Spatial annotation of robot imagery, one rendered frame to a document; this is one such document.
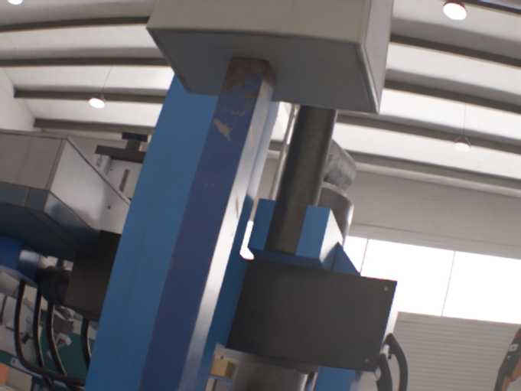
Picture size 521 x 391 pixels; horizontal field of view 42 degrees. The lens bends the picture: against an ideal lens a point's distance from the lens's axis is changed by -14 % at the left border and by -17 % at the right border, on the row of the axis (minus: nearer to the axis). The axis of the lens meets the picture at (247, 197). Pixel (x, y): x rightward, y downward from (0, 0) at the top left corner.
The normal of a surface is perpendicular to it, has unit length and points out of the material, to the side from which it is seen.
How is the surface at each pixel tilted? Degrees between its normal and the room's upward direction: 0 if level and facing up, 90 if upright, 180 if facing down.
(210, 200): 90
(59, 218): 90
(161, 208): 90
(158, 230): 90
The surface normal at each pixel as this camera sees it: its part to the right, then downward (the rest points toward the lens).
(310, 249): -0.25, -0.38
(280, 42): -0.25, 0.92
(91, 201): 0.94, 0.14
